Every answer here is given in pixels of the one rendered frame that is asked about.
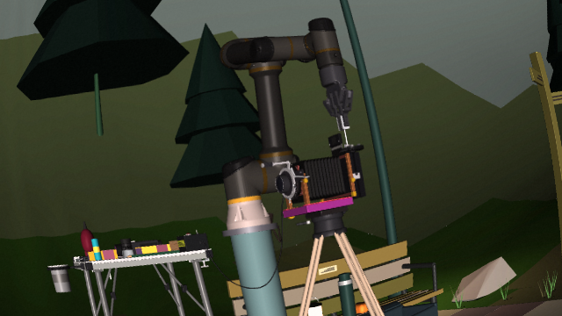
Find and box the silver folding table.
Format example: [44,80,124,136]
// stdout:
[72,248,214,316]

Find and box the black long flat case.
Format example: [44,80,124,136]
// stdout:
[114,239,162,254]

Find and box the green curved pole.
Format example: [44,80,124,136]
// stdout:
[338,0,399,247]

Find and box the black round lens shutter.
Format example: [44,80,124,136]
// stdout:
[274,164,300,201]

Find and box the yellow wooden signpost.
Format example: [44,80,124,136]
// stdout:
[528,51,562,252]

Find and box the beige rock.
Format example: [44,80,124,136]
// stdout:
[451,256,518,304]

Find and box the white crank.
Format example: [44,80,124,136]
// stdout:
[335,115,365,152]

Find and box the dark green flask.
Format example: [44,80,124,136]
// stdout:
[337,272,357,316]

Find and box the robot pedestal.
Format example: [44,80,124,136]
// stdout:
[222,222,289,316]

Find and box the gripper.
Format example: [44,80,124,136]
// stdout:
[322,82,355,129]

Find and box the dark green conifer tree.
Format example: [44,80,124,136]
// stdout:
[169,23,264,190]

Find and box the wooden tripod with black head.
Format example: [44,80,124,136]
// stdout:
[297,207,375,316]

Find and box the grey cup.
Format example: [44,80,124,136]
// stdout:
[47,263,73,294]

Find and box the dark red bottle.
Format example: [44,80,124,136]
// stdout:
[80,222,95,258]

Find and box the black box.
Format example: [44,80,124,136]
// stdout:
[179,233,210,253]

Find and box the large dark green tree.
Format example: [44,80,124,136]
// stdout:
[16,0,191,137]

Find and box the wooden park bench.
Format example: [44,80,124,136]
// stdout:
[226,240,445,316]

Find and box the black bellows camera body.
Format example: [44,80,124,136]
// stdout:
[280,147,368,219]

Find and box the black roll film back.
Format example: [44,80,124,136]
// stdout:
[349,150,368,199]

